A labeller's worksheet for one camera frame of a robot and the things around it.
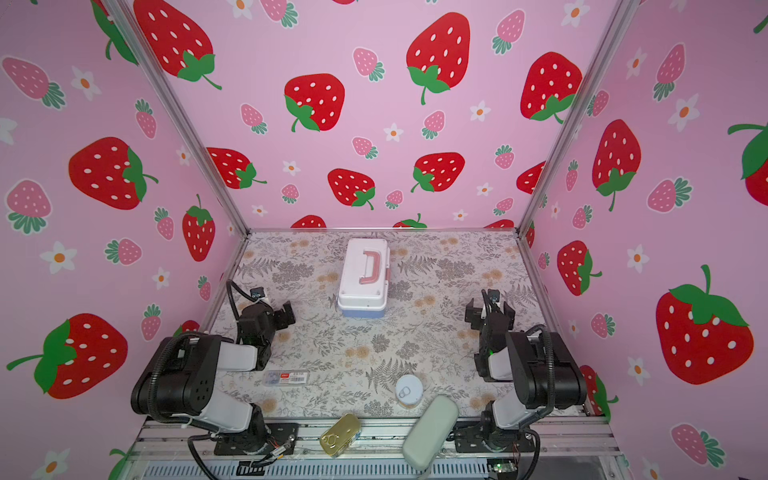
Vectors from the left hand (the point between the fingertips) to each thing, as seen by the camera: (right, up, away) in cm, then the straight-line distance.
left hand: (275, 304), depth 94 cm
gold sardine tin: (+26, -28, -23) cm, 45 cm away
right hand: (+69, +2, -3) cm, 69 cm away
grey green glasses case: (+48, -29, -21) cm, 60 cm away
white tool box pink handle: (+29, +9, -2) cm, 30 cm away
